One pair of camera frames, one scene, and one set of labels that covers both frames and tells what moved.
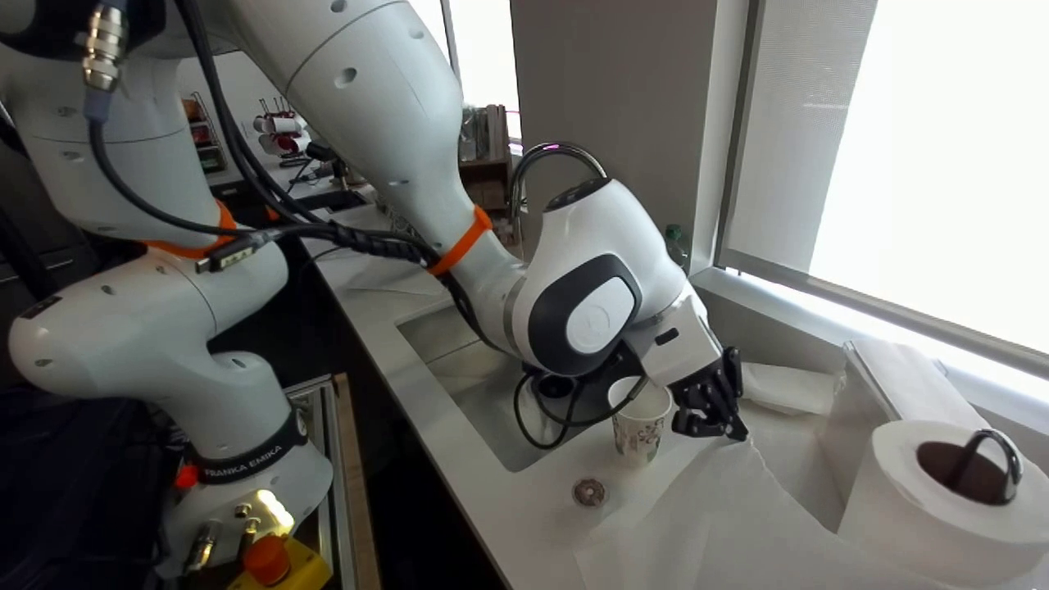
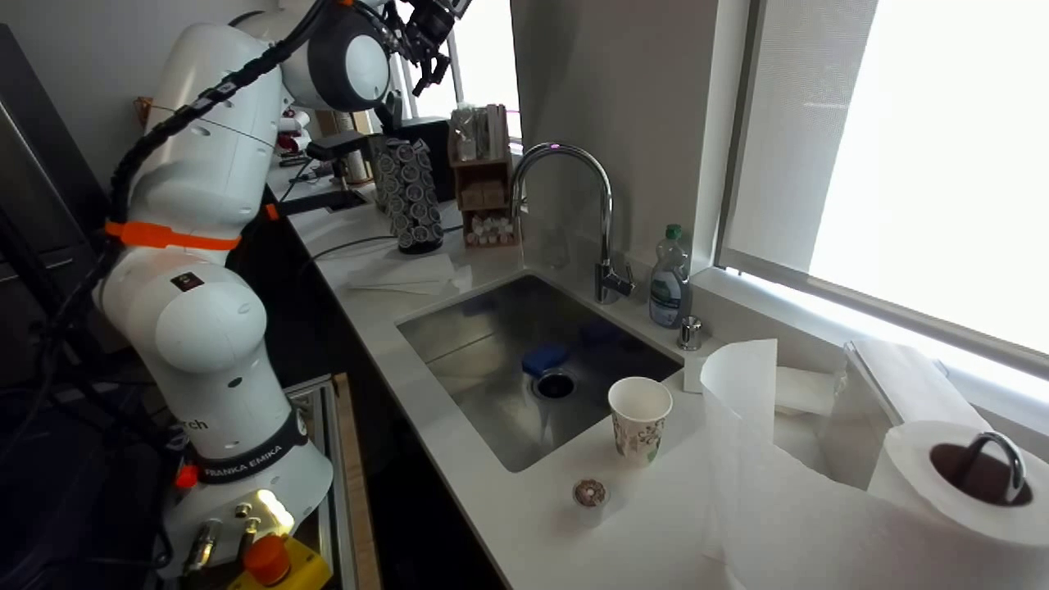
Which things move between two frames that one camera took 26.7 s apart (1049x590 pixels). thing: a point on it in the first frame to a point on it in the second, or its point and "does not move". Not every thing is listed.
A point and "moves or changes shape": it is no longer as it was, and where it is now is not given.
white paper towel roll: [928, 506] moves or changes shape
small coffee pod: [589, 494] does not move
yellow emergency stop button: [280, 562] does not move
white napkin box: [916, 384] does not move
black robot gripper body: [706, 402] to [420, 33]
